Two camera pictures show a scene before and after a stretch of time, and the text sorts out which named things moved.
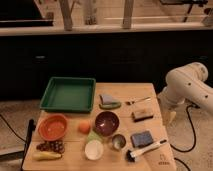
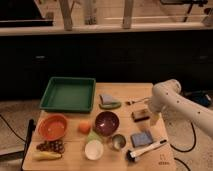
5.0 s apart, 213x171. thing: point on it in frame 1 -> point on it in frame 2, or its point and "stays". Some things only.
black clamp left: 31,129 stays
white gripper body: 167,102 -> 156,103
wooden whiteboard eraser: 141,115 stays
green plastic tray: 69,94 stays
